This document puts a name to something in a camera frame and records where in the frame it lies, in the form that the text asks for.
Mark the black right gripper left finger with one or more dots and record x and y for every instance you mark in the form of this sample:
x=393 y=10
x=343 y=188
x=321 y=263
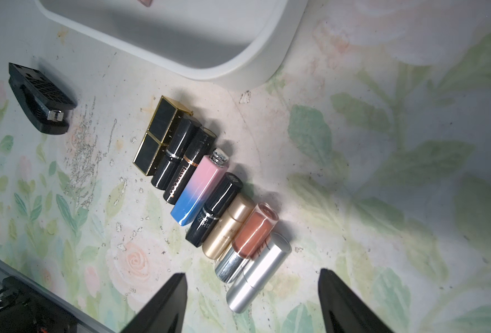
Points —
x=165 y=311

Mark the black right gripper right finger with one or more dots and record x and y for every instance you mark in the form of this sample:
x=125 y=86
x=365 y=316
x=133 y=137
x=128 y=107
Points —
x=343 y=310

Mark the silver lipstick tube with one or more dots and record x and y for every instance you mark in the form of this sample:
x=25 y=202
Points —
x=258 y=271

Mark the red lip gloss tube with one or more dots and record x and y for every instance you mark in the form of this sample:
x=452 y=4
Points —
x=250 y=237

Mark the gold lipstick tube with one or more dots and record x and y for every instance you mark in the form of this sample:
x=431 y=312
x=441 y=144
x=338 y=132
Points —
x=228 y=226

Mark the black round lipstick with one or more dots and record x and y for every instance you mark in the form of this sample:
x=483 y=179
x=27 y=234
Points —
x=212 y=210

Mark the pink blue gradient lipstick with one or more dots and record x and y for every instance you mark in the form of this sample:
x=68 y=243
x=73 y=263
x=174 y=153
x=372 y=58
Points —
x=202 y=183

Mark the black copper-band lipstick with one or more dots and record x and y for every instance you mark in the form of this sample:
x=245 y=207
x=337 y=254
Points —
x=196 y=150

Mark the black silver-band lipstick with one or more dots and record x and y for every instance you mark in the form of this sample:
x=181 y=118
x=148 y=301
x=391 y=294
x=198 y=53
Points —
x=184 y=133

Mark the white storage box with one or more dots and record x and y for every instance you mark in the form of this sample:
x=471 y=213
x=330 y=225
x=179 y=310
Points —
x=238 y=45

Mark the detached black gripper finger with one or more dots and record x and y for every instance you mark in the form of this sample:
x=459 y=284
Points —
x=43 y=103

